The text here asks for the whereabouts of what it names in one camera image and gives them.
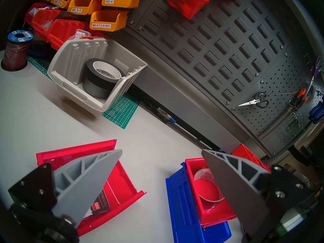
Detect orange-red bin with hardware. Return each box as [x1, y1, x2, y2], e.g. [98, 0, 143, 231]
[47, 19, 109, 51]
[31, 9, 64, 43]

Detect grey louvered wall panel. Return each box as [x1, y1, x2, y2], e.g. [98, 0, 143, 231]
[119, 0, 295, 110]

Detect red bin with tape roll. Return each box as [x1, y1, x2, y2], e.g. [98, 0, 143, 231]
[185, 158, 237, 228]

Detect black tape roll white core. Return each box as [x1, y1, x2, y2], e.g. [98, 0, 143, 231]
[82, 58, 125, 100]

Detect red black wire spool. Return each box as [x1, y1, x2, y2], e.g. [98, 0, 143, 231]
[1, 30, 33, 72]

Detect orange handled screwdrivers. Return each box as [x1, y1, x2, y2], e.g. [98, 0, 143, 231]
[262, 96, 310, 140]

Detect orange black handled file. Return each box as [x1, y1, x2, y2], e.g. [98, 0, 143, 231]
[258, 88, 307, 136]

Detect large beige plastic bin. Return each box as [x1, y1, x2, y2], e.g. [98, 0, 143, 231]
[47, 38, 148, 112]

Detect yellow bin labelled M3-6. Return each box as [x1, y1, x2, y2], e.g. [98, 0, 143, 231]
[102, 0, 142, 9]

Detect yellow bin labelled M4-0.7 HEX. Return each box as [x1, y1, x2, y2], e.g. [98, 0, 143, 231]
[89, 10, 129, 32]

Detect yellow bin labelled M2.5-5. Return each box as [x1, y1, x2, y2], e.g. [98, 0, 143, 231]
[67, 0, 105, 15]

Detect silver duct tape roll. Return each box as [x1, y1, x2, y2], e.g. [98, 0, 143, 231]
[194, 168, 225, 203]

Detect grey bench back rail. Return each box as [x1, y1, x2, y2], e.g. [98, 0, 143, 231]
[109, 30, 269, 157]

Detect clear plastic screw bag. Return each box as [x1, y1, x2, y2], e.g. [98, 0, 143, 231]
[29, 6, 52, 17]
[67, 29, 92, 40]

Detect purple handled scissors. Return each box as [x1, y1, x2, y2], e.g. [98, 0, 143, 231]
[302, 55, 323, 100]

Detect white blue glue pen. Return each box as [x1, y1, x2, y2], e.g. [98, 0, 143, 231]
[156, 107, 177, 124]

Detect blue bin with yellow pad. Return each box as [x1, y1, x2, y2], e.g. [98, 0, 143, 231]
[165, 161, 232, 243]

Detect metal wire hook rack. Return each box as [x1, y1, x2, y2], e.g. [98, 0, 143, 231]
[291, 111, 305, 130]

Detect red bin with blade pack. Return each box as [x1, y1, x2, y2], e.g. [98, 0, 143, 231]
[36, 139, 147, 237]

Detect black handled scissors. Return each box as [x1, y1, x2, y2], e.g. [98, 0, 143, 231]
[237, 91, 270, 109]

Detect red bin with screw bags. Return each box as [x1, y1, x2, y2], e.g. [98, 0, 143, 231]
[24, 3, 51, 25]

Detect orange-red plastic bin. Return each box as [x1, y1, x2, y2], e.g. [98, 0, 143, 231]
[166, 0, 218, 19]

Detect green cutting mat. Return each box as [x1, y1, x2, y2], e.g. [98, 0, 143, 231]
[27, 55, 141, 129]

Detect grey pegboard panel with tools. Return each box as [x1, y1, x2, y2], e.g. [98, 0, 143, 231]
[229, 35, 324, 157]

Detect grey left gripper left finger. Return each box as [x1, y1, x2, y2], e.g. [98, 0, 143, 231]
[8, 149, 123, 243]

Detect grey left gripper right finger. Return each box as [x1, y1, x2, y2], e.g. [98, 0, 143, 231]
[202, 149, 313, 243]

